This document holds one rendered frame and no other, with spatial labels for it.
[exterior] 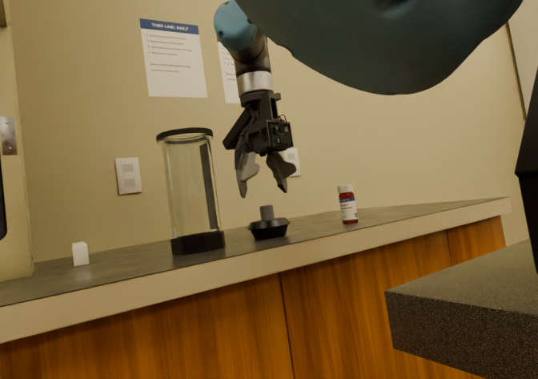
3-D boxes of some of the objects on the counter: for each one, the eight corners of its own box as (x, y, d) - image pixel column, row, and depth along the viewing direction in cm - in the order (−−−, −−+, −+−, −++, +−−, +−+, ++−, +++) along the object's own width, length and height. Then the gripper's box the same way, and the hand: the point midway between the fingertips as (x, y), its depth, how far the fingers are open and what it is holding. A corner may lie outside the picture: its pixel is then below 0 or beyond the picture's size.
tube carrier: (206, 239, 79) (192, 140, 80) (238, 238, 71) (223, 128, 73) (158, 249, 71) (146, 139, 72) (190, 248, 63) (174, 126, 65)
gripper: (240, 85, 68) (255, 195, 67) (302, 94, 81) (315, 188, 79) (212, 98, 74) (226, 200, 73) (274, 106, 87) (286, 193, 85)
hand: (262, 193), depth 78 cm, fingers open, 12 cm apart
